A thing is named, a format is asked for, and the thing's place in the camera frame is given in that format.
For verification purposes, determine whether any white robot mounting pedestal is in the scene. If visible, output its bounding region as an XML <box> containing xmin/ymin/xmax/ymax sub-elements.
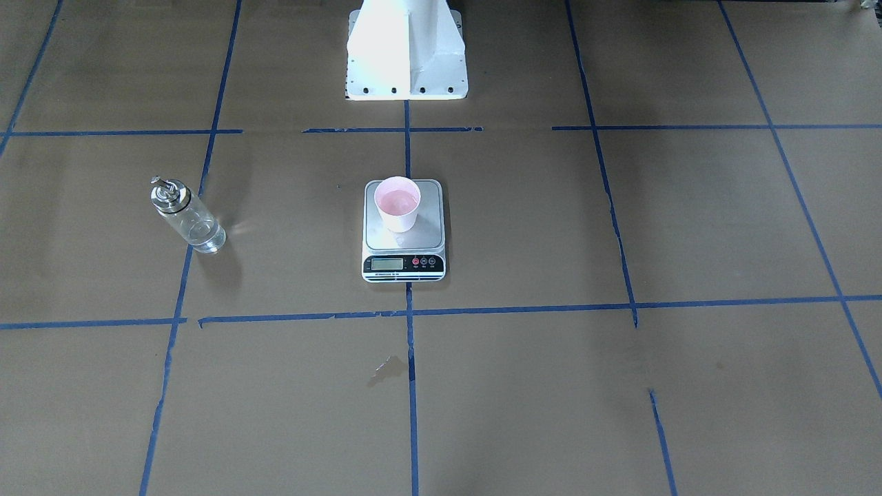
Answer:
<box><xmin>345</xmin><ymin>1</ymin><xmax>469</xmax><ymax>101</ymax></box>

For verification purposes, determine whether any pink paper cup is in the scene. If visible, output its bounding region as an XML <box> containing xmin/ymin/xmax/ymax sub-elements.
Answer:
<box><xmin>373</xmin><ymin>176</ymin><xmax>421</xmax><ymax>234</ymax></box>

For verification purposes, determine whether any clear glass sauce bottle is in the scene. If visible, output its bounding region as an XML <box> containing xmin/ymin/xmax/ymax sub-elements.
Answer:
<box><xmin>150</xmin><ymin>176</ymin><xmax>227</xmax><ymax>254</ymax></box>

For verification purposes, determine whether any white digital kitchen scale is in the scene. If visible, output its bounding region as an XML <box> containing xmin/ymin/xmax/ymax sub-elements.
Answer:
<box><xmin>361</xmin><ymin>179</ymin><xmax>447</xmax><ymax>283</ymax></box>

